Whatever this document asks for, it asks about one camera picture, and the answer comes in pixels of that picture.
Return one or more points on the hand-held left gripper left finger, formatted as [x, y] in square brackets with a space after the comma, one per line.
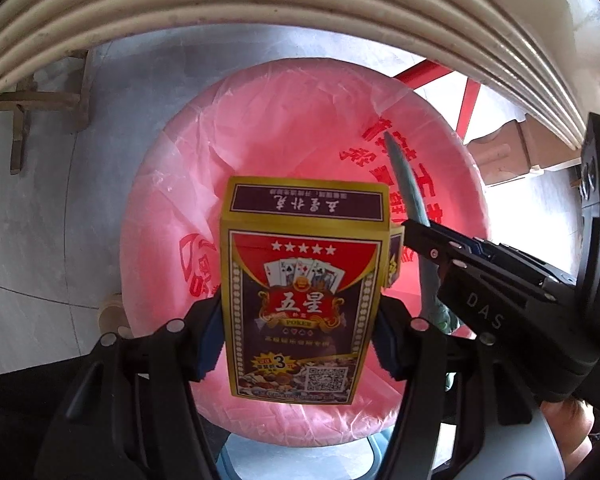
[210, 332]

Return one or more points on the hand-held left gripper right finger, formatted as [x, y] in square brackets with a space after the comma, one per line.
[386, 345]

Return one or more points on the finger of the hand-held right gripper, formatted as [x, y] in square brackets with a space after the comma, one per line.
[430, 240]
[480, 305]

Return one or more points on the grey green plastic piece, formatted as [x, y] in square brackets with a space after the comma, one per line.
[410, 190]

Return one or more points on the playing card box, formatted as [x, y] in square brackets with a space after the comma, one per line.
[300, 270]

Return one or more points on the bin with pink bag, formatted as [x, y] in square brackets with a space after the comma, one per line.
[280, 135]

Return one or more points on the person's right hand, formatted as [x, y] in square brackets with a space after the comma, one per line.
[570, 417]

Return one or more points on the wooden stool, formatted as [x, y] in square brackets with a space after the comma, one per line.
[82, 90]

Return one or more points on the cream wooden table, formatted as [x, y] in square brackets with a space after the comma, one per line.
[280, 10]

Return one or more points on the red metal frame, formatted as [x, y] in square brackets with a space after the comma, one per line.
[464, 95]

